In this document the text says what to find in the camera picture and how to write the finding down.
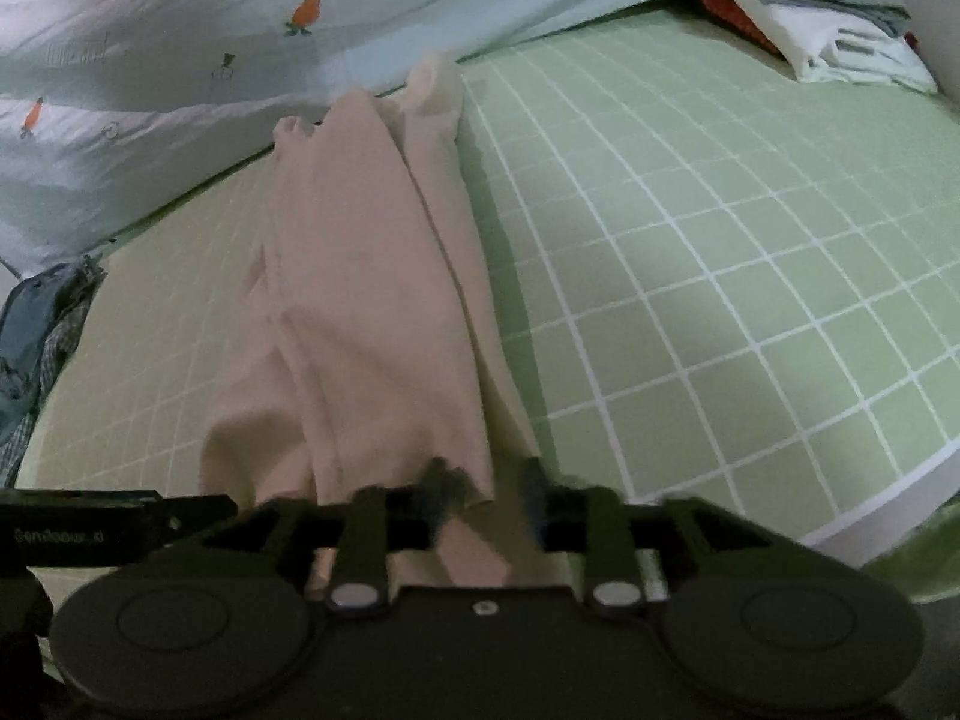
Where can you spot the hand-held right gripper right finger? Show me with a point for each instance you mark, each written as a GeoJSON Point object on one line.
{"type": "Point", "coordinates": [534, 501]}

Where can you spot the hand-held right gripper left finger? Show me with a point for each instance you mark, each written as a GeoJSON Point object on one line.
{"type": "Point", "coordinates": [442, 499]}

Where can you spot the green cloth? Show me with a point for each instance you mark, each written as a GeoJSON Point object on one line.
{"type": "Point", "coordinates": [911, 562]}

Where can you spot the green grid bed sheet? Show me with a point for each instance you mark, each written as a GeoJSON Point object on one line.
{"type": "Point", "coordinates": [712, 240]}

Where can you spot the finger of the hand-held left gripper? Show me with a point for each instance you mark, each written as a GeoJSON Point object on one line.
{"type": "Point", "coordinates": [187, 517]}

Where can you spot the orange cloth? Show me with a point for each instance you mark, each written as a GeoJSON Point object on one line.
{"type": "Point", "coordinates": [724, 11]}

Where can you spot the white folded garment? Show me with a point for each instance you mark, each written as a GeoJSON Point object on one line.
{"type": "Point", "coordinates": [847, 52]}

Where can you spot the beige pants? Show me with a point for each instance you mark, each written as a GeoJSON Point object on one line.
{"type": "Point", "coordinates": [360, 315]}

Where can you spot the light blue carrot print quilt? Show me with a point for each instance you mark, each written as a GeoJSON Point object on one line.
{"type": "Point", "coordinates": [187, 52]}

